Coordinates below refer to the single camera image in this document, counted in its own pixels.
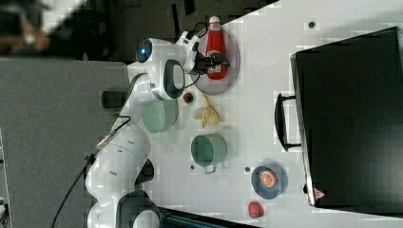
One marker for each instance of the small red strawberry toy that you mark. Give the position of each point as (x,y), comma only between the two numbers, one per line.
(188,97)

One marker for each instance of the black post upper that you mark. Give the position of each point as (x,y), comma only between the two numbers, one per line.
(113,99)

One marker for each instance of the orange slice toy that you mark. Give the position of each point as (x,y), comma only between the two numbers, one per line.
(268,178)

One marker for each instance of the green perforated colander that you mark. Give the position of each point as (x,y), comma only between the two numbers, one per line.
(159,116)

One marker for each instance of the plush peeled banana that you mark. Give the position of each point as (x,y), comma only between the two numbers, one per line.
(207,114)

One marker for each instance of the round grey plate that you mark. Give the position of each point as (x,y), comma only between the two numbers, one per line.
(217,87)

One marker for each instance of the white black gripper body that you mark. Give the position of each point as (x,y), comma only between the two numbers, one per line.
(193,62)

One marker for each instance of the black toaster oven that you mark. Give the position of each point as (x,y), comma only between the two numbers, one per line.
(349,103)

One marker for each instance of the large red strawberry toy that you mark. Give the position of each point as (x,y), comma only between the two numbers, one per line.
(255,210)

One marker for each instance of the blue bowl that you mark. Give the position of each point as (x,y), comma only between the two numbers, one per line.
(263,191)

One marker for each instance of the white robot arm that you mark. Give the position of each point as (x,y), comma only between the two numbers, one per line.
(118,163)

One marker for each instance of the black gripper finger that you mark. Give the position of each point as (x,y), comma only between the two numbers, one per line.
(217,57)
(218,66)

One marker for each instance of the green metal cup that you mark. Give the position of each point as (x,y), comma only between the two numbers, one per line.
(208,150)

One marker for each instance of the red plush ketchup bottle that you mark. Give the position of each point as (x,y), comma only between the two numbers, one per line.
(215,43)

